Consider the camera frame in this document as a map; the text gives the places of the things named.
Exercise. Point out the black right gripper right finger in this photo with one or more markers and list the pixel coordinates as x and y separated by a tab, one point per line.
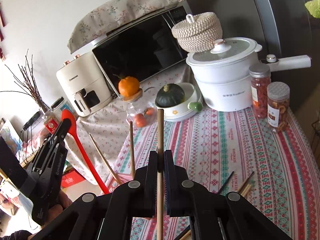
213	216

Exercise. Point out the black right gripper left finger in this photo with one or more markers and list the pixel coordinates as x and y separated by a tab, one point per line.
109	216

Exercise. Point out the dark wooden chopstick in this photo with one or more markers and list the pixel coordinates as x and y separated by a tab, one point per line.
184	234

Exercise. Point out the long light wooden chopstick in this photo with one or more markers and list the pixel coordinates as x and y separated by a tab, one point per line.
160	144

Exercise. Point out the red silicone spatula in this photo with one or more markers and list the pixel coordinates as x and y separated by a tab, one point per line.
66	114

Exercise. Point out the black chopstick gold end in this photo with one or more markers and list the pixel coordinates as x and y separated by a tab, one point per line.
225	183

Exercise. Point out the bamboo chopsticks green print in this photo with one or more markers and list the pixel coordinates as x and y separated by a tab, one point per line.
246	190

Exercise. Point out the left hand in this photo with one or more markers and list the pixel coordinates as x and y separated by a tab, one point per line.
63	202

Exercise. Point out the red box on floor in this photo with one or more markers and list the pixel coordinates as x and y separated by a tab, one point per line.
71	178

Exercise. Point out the long wooden chopstick leaning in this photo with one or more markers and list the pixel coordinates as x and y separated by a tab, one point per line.
114	175

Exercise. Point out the small jar red label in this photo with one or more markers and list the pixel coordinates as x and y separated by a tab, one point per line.
50	121

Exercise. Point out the patterned striped tablecloth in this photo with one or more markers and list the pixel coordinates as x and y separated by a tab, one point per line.
285	184

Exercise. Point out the dry branches in vase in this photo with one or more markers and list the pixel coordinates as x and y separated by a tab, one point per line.
27	84

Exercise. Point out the cream air fryer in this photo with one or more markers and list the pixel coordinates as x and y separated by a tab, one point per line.
84	84

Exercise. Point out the white oval baking dish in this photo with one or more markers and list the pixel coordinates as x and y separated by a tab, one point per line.
189	107

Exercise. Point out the orange fruit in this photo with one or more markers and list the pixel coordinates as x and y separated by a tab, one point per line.
128	86

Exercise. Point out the jar of dried fruit rings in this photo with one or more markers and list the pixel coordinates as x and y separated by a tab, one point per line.
278	99

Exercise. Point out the dark green squash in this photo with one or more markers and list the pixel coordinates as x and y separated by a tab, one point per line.
170	95

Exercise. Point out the white electric cooking pot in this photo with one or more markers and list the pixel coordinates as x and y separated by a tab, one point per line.
222	73

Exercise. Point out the jar of red dried fruit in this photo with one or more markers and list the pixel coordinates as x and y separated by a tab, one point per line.
260	79

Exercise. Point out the microwave oven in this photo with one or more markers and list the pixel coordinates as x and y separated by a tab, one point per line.
142	48

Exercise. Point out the floral cloth cover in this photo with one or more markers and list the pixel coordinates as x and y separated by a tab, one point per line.
110	16

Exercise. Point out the green leafy vegetables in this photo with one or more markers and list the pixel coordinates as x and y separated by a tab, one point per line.
313	8

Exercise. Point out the black wire rack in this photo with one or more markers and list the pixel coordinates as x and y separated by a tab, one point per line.
316	136

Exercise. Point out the woven rope basket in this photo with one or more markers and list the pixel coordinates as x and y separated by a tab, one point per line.
198	33

